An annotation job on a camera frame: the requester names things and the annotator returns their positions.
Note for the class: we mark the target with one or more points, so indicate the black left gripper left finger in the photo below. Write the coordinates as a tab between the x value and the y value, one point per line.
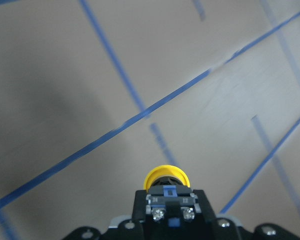
139	207

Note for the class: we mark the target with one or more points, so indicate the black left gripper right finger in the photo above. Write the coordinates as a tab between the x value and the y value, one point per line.
205	206

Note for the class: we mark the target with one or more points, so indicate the yellow push button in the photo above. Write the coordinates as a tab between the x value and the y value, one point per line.
169	198

